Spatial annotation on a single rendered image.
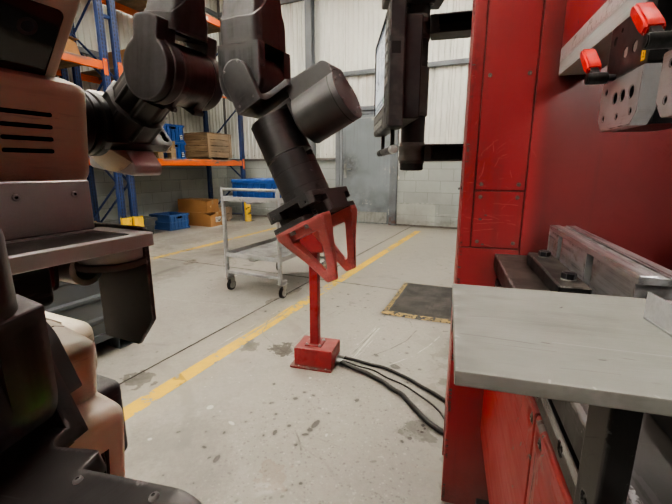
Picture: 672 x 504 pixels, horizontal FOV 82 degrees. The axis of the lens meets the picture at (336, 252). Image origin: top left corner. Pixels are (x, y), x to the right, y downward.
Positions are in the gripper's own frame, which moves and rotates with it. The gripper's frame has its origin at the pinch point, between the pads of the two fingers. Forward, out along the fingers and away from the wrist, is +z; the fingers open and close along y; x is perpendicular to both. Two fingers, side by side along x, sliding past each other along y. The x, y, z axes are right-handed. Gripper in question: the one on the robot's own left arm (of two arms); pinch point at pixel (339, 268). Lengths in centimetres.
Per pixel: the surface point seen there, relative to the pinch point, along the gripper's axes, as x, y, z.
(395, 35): -6, 81, -53
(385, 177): 196, 685, -91
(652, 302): -26.4, -5.8, 11.2
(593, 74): -37, 37, -11
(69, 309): 206, 78, -32
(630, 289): -28.5, 25.7, 20.6
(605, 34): -43, 46, -17
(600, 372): -21.5, -16.1, 10.5
